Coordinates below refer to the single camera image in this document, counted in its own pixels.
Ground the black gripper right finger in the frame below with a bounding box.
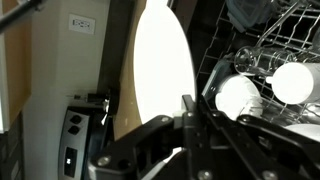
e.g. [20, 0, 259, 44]
[197, 96, 320, 180]

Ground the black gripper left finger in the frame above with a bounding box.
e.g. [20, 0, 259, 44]
[88, 94, 201, 180]

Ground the white dinner plate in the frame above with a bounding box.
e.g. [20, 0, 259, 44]
[133, 0, 198, 180]

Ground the black electric stove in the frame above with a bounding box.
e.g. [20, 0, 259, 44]
[58, 105, 113, 180]

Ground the white printed mug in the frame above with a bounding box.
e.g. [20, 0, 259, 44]
[265, 61, 320, 105]

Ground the blue-rimmed container lid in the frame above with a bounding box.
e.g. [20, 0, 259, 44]
[201, 59, 232, 102]

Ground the clear drinking glass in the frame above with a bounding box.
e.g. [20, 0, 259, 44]
[233, 45, 298, 77]

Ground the dark round container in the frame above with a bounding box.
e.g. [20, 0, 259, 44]
[225, 0, 272, 34]

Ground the wire dishwasher rack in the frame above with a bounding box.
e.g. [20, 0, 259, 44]
[196, 0, 320, 134]

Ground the white wall outlet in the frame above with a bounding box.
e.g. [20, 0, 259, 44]
[68, 13, 97, 35]

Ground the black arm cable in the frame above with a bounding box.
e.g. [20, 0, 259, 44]
[0, 0, 46, 31]

